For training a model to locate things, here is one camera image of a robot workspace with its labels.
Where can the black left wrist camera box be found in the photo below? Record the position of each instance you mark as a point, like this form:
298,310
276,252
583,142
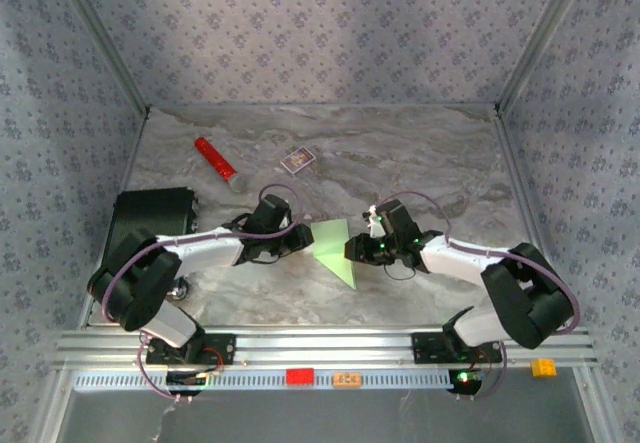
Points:
270,213

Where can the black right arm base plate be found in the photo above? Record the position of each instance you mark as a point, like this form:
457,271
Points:
425,349

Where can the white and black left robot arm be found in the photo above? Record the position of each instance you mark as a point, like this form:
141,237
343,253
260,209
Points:
210,250

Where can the orange tag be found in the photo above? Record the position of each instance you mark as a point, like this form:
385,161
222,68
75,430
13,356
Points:
347,379

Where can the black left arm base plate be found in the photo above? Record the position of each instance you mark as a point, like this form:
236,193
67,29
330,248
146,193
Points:
222,350

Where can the aluminium frame post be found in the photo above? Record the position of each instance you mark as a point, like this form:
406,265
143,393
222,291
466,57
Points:
541,38

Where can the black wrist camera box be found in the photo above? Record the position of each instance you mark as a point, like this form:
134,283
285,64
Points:
270,213
400,220

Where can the black case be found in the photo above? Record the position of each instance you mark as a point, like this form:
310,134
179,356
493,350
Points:
145,213

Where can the light green paper sheet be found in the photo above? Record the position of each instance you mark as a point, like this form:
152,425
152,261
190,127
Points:
332,243

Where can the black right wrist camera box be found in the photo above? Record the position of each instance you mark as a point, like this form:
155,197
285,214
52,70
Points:
400,220

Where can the aluminium mounting rail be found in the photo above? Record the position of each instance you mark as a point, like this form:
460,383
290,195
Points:
325,348

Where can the red block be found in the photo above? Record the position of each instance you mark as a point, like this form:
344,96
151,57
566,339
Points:
300,377

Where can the red tube with grey cap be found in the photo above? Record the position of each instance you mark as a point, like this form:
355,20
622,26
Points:
215,158

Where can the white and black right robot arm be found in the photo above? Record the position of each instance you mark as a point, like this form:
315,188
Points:
450,260

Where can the small purple card box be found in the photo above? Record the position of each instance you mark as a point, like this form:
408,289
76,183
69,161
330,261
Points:
298,158

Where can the yellow toy brick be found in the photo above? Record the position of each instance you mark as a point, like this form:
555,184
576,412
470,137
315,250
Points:
543,367

